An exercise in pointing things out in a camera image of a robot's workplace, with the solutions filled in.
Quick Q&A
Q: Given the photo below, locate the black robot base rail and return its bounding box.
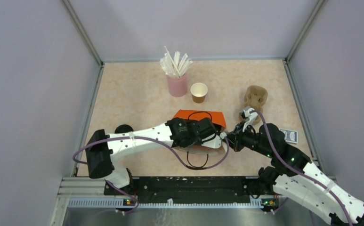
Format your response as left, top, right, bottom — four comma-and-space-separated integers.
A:
104, 176, 282, 208

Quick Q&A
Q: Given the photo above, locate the orange paper bag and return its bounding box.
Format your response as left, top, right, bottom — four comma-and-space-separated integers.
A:
167, 109, 230, 170

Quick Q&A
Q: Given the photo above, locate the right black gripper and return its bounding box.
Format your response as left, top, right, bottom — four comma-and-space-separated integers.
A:
223, 120, 274, 158

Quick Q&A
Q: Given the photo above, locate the bundle of white wrapped straws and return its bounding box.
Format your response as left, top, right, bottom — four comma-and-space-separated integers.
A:
159, 46, 193, 79

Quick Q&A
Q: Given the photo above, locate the black plastic lid stack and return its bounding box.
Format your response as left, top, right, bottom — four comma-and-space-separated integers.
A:
114, 124, 134, 133

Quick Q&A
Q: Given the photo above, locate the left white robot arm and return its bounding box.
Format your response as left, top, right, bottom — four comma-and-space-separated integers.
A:
85, 118, 222, 195

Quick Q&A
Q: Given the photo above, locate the pink cylindrical straw holder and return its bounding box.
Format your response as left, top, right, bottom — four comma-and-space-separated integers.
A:
166, 73, 187, 97

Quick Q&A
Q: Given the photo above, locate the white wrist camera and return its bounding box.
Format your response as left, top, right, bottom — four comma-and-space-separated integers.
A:
201, 132, 226, 149
240, 106, 258, 132

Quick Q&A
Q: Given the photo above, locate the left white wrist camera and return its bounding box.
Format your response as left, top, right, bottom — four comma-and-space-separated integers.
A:
201, 132, 226, 149

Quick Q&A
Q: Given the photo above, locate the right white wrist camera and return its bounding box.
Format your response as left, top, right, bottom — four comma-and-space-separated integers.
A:
240, 106, 258, 132

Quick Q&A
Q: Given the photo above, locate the blue playing card deck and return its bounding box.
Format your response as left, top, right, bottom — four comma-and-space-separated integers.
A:
279, 128, 298, 144

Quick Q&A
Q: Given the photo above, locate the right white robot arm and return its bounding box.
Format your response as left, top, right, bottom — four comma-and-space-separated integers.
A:
227, 123, 364, 226

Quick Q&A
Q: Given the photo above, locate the stack of brown paper cups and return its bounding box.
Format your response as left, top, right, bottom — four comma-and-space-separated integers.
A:
190, 82, 208, 104

